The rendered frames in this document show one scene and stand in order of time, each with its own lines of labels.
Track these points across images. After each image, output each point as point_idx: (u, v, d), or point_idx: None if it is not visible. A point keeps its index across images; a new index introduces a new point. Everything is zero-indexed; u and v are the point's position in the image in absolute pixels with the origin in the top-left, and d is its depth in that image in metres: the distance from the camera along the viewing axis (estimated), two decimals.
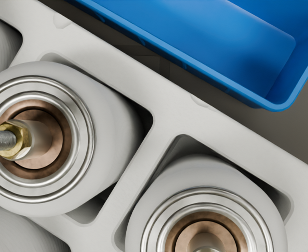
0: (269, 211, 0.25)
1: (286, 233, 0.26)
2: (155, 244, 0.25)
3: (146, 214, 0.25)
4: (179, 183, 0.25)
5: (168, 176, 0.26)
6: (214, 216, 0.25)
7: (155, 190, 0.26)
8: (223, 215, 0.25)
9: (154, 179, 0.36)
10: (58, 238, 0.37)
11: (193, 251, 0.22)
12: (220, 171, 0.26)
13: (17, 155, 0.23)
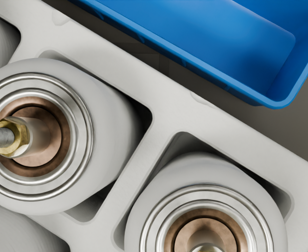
0: None
1: None
2: (186, 201, 0.25)
3: (207, 178, 0.25)
4: (252, 193, 0.25)
5: (249, 178, 0.26)
6: (242, 240, 0.25)
7: (232, 174, 0.25)
8: (247, 247, 0.25)
9: (211, 156, 0.35)
10: (57, 236, 0.36)
11: (214, 244, 0.22)
12: (282, 223, 0.25)
13: (15, 153, 0.23)
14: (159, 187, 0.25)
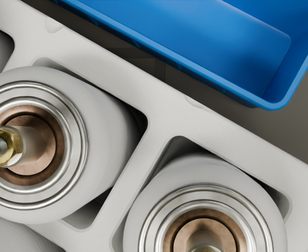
0: (147, 198, 0.25)
1: (165, 172, 0.26)
2: None
3: None
4: None
5: None
6: None
7: None
8: (163, 244, 0.25)
9: None
10: (56, 244, 0.36)
11: None
12: None
13: (9, 162, 0.22)
14: None
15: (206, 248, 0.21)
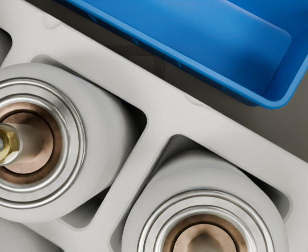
0: (130, 236, 0.25)
1: (135, 203, 0.26)
2: None
3: None
4: None
5: None
6: None
7: None
8: None
9: None
10: (54, 243, 0.36)
11: None
12: None
13: (5, 160, 0.22)
14: None
15: None
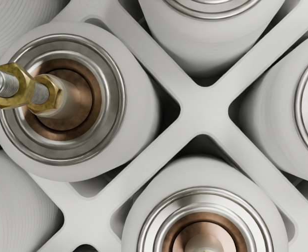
0: None
1: None
2: None
3: None
4: None
5: None
6: None
7: None
8: None
9: None
10: None
11: None
12: None
13: None
14: None
15: None
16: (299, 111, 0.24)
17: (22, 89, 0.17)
